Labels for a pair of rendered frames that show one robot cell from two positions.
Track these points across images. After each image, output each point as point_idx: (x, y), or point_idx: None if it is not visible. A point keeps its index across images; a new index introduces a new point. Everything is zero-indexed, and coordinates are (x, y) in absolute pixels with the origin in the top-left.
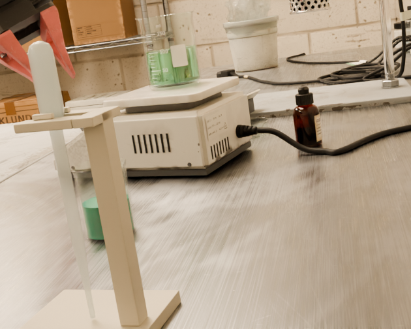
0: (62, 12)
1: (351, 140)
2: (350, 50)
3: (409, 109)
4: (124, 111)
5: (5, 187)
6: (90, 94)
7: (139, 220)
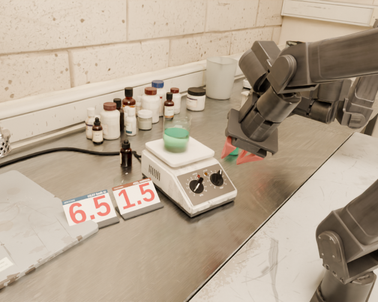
0: None
1: (111, 158)
2: None
3: (42, 166)
4: (202, 160)
5: (262, 211)
6: None
7: (221, 153)
